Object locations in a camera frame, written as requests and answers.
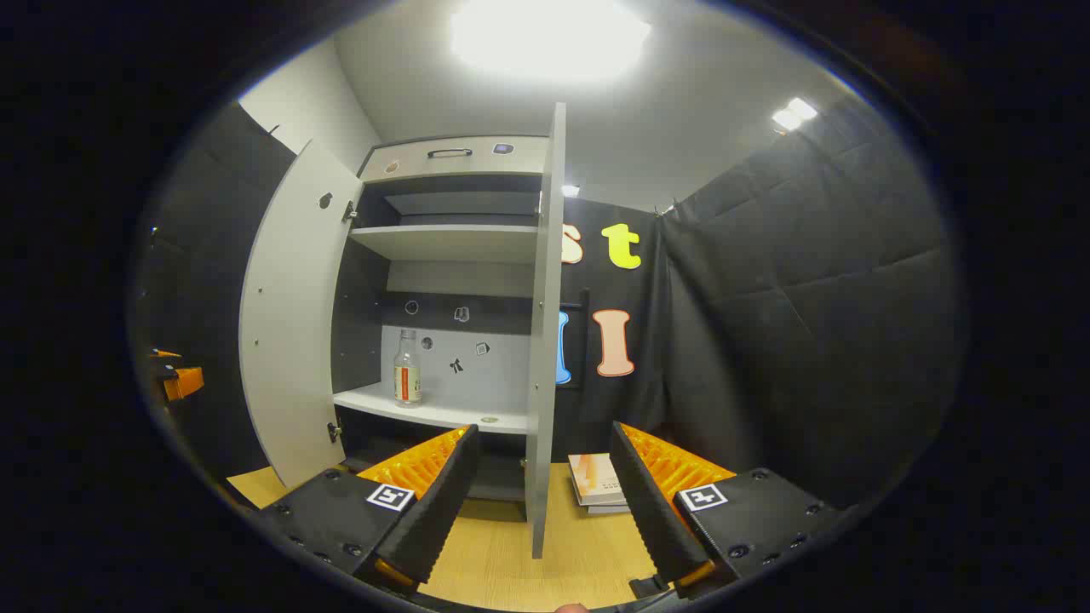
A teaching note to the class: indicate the grey cabinet drawer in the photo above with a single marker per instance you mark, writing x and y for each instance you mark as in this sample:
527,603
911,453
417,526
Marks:
409,162

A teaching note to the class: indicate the black plastic clip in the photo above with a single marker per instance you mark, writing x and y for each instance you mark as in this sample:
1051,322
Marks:
647,587

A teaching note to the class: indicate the clear bottle orange label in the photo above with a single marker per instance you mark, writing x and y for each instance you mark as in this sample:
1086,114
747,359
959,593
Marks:
407,375

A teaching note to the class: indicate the grey cabinet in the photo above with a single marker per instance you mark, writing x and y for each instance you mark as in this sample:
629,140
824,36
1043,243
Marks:
460,281

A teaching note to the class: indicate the large ceiling light panel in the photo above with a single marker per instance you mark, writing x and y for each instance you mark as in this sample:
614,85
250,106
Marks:
549,38

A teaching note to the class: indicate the white orange cover book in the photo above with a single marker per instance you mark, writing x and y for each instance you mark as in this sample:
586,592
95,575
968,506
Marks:
596,477

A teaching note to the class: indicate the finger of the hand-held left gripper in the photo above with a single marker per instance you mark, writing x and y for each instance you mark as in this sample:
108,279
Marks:
166,353
186,383

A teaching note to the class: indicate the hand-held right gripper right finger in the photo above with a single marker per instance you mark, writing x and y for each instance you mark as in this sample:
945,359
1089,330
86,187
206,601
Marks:
651,511

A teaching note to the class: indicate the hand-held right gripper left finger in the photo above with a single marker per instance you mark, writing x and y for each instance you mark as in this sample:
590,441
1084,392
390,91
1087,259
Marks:
434,511

